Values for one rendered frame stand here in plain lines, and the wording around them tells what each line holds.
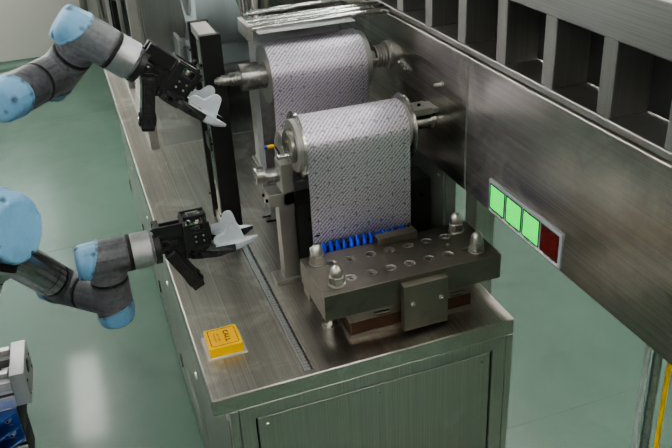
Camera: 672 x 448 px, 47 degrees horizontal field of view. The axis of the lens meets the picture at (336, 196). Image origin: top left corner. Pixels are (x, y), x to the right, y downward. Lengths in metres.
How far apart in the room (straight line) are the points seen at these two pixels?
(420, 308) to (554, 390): 1.38
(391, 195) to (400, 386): 0.41
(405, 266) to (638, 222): 0.58
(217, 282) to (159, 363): 1.30
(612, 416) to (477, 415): 1.10
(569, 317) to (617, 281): 2.00
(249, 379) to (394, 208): 0.50
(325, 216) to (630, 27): 0.80
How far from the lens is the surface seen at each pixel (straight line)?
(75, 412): 3.04
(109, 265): 1.61
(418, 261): 1.66
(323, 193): 1.68
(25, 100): 1.44
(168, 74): 1.53
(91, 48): 1.49
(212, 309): 1.79
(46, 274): 1.66
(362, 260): 1.67
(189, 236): 1.60
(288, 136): 1.65
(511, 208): 1.53
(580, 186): 1.34
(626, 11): 1.20
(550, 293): 3.45
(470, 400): 1.82
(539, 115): 1.40
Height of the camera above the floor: 1.91
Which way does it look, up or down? 27 degrees down
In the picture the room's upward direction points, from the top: 3 degrees counter-clockwise
